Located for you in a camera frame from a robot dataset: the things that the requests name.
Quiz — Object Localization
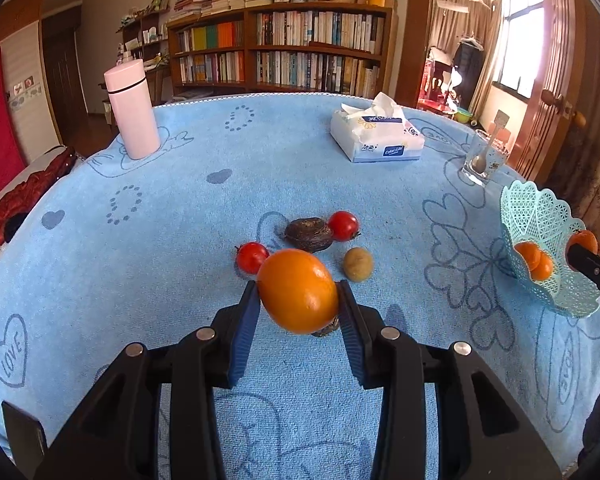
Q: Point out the brown door with knobs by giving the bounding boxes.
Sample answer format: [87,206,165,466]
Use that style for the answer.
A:
[505,0,598,186]

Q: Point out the blue towel tablecloth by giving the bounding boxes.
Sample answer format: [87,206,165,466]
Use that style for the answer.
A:
[0,92,600,480]

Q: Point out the orange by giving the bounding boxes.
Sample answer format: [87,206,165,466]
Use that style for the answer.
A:
[530,252,553,282]
[566,229,599,257]
[256,249,340,335]
[515,241,541,268]

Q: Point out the pink thermos bottle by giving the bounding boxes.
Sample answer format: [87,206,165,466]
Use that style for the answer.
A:
[104,58,162,160]

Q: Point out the white tissue pack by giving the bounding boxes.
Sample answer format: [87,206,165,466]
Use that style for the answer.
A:
[329,92,426,163]

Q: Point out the patterned curtain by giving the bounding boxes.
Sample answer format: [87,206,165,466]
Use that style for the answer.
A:
[545,10,600,281]

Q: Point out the red wooden chair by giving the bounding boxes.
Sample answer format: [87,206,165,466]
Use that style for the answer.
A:
[417,57,456,111]

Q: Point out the clear drinking glass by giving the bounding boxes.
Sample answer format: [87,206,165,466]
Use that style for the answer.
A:
[460,129,512,186]

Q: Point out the black hanging garment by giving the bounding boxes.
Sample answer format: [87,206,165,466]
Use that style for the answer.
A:
[452,40,483,106]

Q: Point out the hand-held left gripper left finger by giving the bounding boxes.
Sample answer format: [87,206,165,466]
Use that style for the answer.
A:
[32,280,263,480]

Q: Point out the wooden bookshelf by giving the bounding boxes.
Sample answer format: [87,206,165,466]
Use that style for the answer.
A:
[166,2,398,98]

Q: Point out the window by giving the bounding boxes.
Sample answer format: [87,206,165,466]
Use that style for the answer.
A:
[490,0,550,98]

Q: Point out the red padded jacket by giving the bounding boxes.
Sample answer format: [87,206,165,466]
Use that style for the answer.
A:
[0,146,78,251]

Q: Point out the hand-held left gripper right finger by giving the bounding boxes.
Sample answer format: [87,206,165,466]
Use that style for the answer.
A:
[336,280,563,480]

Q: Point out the small green-brown fruit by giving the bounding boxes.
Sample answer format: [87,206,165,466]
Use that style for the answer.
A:
[343,247,375,281]

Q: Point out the light blue plastic basket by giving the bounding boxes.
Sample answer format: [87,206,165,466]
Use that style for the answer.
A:
[500,180,600,317]

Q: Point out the rows of shelved books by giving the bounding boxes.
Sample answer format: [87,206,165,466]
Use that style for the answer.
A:
[175,10,386,96]

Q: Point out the dark wooden door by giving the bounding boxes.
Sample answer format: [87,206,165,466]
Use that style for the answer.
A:
[41,5,88,146]

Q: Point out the red tomato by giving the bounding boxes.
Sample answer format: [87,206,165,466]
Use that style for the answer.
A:
[327,211,361,242]
[235,241,271,276]

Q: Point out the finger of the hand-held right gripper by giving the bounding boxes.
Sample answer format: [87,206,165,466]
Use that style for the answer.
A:
[566,244,600,306]

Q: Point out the dark wooden shelf unit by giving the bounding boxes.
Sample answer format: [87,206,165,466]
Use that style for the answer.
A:
[116,10,171,106]

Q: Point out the dark passion fruit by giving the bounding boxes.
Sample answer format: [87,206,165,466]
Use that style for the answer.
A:
[284,217,333,253]
[311,317,341,338]

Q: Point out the black flat object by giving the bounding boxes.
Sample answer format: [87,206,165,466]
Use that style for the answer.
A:
[1,400,48,463]

